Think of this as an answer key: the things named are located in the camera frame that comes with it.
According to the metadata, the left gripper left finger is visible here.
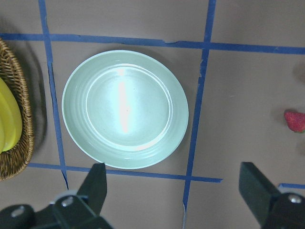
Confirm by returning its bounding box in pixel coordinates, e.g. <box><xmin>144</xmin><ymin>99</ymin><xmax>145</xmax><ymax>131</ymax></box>
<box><xmin>77</xmin><ymin>163</ymin><xmax>106</xmax><ymax>215</ymax></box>

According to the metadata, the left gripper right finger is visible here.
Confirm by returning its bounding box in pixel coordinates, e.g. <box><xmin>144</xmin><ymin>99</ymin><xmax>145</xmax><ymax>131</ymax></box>
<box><xmin>238</xmin><ymin>162</ymin><xmax>281</xmax><ymax>224</ymax></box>

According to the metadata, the red strawberry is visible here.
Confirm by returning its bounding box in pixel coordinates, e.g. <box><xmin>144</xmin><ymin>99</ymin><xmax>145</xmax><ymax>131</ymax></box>
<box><xmin>284</xmin><ymin>111</ymin><xmax>305</xmax><ymax>133</ymax></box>

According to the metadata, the light green plate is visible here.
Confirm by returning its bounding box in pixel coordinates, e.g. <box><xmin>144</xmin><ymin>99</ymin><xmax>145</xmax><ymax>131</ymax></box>
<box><xmin>62</xmin><ymin>50</ymin><xmax>189</xmax><ymax>169</ymax></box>

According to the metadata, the wicker basket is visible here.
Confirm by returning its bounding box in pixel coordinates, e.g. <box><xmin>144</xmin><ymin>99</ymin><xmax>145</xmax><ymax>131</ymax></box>
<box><xmin>0</xmin><ymin>40</ymin><xmax>34</xmax><ymax>180</ymax></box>

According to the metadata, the yellow banana bunch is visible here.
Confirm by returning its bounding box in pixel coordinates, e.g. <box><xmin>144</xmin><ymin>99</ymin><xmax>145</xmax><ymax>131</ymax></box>
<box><xmin>0</xmin><ymin>79</ymin><xmax>22</xmax><ymax>153</ymax></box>

